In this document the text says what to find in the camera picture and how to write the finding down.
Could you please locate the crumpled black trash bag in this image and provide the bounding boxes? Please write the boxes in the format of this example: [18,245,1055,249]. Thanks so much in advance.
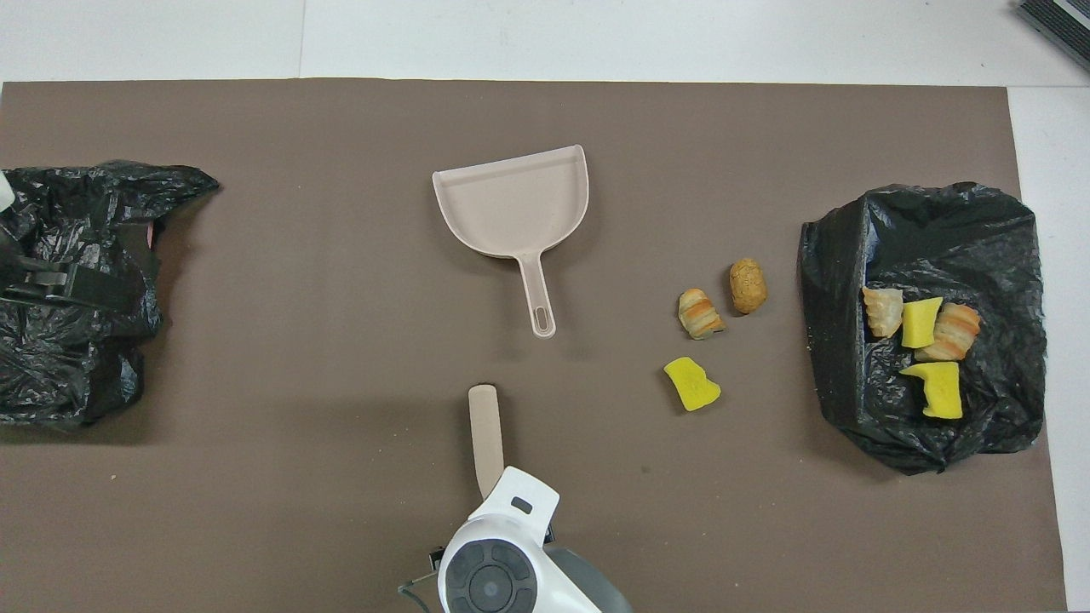
[0,160,221,428]

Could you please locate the large yellow sponge piece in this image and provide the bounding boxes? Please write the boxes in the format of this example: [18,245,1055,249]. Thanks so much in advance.
[899,361,964,421]

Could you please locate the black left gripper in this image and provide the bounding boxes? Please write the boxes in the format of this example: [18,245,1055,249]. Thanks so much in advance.
[0,254,143,312]

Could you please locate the brown table mat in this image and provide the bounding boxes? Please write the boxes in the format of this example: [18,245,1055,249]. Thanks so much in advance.
[0,79,1067,613]

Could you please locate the rounded yellow sponge piece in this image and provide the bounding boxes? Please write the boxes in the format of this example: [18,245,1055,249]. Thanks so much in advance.
[663,357,722,413]

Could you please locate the beige hand brush black bristles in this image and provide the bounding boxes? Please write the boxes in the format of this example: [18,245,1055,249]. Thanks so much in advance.
[468,384,508,503]

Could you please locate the dark grey ribbed panel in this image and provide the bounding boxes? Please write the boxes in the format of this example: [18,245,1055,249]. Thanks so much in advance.
[1017,0,1090,73]

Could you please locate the pale croissant piece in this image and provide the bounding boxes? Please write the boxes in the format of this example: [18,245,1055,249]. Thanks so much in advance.
[862,286,904,340]

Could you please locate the small yellow sponge piece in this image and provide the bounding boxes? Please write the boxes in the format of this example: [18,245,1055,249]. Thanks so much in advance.
[901,296,944,349]

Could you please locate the boxy black bag bin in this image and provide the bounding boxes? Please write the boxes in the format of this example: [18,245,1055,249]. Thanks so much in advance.
[798,181,1048,476]

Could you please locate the beige plastic dustpan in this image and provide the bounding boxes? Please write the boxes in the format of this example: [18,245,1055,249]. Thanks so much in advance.
[431,144,590,340]

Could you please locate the orange striped croissant piece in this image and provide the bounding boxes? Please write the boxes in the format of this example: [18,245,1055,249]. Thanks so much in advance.
[678,288,726,341]
[915,302,982,363]

